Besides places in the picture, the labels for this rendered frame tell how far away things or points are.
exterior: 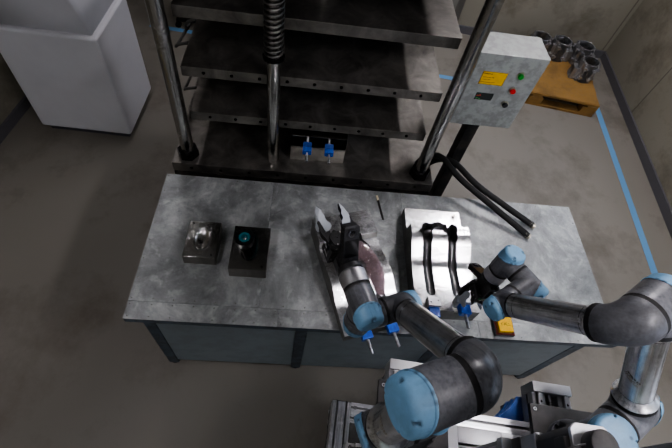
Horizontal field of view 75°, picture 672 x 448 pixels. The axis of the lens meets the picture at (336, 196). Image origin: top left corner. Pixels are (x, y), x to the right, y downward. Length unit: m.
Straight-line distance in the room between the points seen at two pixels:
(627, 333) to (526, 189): 2.50
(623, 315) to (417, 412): 0.58
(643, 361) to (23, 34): 3.19
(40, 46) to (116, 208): 1.03
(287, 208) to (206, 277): 0.47
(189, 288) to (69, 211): 1.53
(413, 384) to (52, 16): 2.71
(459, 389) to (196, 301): 1.21
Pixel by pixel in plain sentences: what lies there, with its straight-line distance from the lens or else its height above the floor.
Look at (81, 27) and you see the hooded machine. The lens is 3.00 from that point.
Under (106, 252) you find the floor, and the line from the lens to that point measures 2.99.
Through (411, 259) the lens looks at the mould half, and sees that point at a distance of 1.88.
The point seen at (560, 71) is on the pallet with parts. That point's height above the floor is 0.14.
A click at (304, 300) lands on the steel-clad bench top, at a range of 1.82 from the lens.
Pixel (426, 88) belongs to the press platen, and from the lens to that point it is 1.97.
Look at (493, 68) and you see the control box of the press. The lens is 2.02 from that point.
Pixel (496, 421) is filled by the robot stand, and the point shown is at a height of 0.95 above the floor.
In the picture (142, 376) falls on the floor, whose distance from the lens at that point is 2.64.
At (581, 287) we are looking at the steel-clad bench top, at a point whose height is 0.80.
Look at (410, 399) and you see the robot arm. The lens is 0.85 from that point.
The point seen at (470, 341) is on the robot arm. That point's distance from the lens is 0.98.
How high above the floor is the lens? 2.48
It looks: 54 degrees down
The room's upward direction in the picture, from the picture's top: 12 degrees clockwise
